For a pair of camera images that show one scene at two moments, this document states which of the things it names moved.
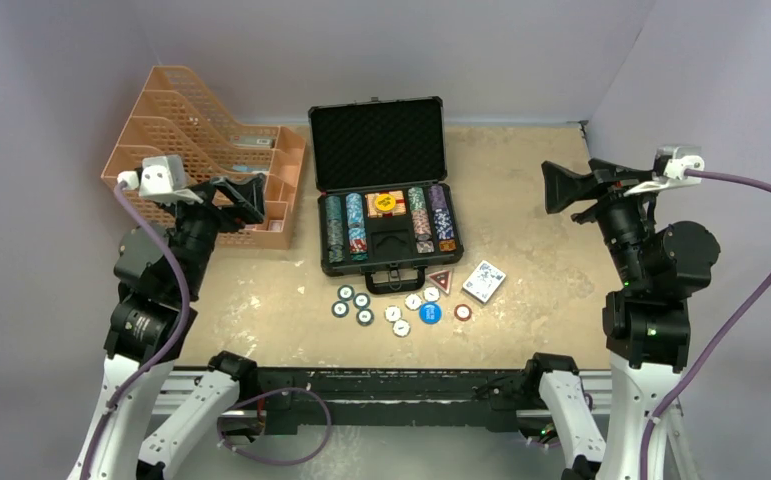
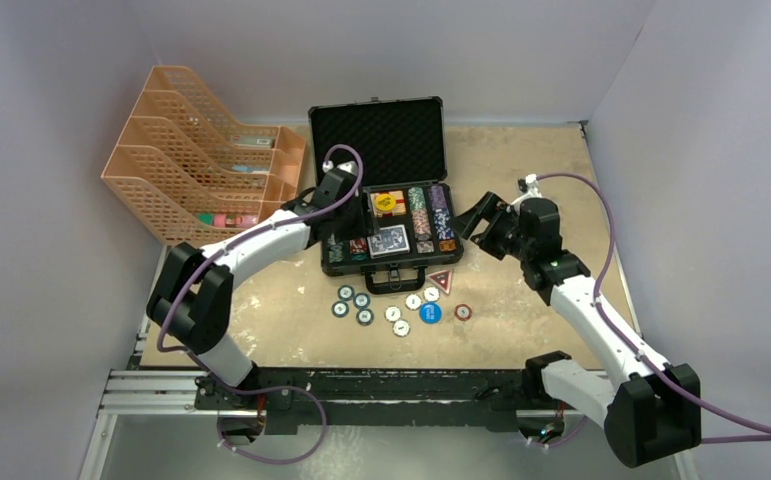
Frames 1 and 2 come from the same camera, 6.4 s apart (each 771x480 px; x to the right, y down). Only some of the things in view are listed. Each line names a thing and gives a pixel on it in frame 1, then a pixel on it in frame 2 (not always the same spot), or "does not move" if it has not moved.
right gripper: [608, 182] -> [491, 205]
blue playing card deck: [483, 282] -> [390, 241]
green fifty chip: [361, 300] does not move
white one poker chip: [413, 301] does not move
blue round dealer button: [430, 312] does not move
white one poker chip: [393, 313] does not move
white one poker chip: [431, 294] does not move
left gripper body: [204, 217] -> [354, 222]
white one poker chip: [401, 327] does not move
